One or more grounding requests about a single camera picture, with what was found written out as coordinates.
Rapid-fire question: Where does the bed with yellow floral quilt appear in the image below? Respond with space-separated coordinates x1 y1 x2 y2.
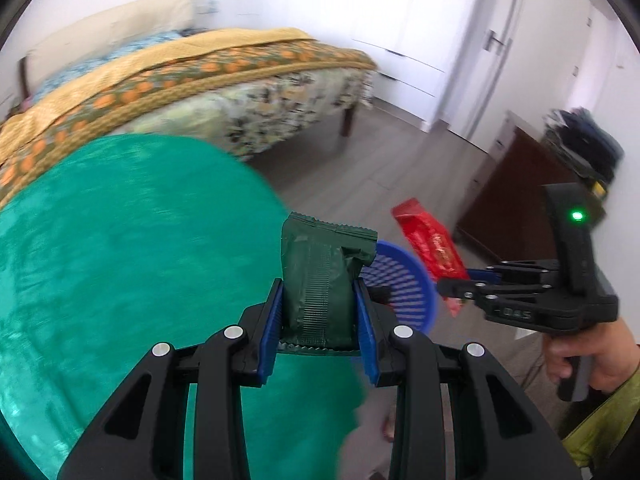
0 42 378 206

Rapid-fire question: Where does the blue floral pillow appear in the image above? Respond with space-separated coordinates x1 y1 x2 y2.
37 30 183 91

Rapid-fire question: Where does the green patterned tablecloth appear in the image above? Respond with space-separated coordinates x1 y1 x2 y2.
0 132 368 480

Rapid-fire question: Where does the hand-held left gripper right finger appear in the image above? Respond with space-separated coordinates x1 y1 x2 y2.
352 277 583 480

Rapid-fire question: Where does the white door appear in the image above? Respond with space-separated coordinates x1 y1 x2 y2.
450 0 601 151

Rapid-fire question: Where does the white wardrobe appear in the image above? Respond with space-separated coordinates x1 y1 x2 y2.
260 0 501 106

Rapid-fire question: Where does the yellow-green clothing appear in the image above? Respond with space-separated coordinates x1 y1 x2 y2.
560 390 640 468

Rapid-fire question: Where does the yellow dotted blanket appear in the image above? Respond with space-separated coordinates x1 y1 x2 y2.
0 27 316 146

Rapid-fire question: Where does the person's right hand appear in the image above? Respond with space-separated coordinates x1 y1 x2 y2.
544 317 640 395

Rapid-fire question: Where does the long red snack wrapper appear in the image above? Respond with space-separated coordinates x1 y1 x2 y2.
391 197 471 318

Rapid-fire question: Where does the pale floral bed sheet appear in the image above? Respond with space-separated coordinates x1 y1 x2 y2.
135 67 376 161

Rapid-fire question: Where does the dark folded clothes pile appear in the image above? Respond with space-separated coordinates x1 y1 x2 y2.
542 106 626 186

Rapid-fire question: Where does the blue plastic wastebasket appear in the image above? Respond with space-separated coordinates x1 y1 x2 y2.
357 240 440 336

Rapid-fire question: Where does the cream padded headboard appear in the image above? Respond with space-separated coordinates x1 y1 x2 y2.
22 0 196 86

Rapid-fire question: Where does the dark green snack wrapper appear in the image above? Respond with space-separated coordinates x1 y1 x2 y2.
277 211 378 356

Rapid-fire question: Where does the dark brown wooden cabinet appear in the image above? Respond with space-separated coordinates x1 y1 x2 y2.
452 110 608 266

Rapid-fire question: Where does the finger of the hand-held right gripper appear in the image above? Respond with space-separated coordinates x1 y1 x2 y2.
467 259 560 286
437 280 547 307

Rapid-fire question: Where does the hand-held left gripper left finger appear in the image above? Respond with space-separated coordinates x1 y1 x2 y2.
57 277 286 480

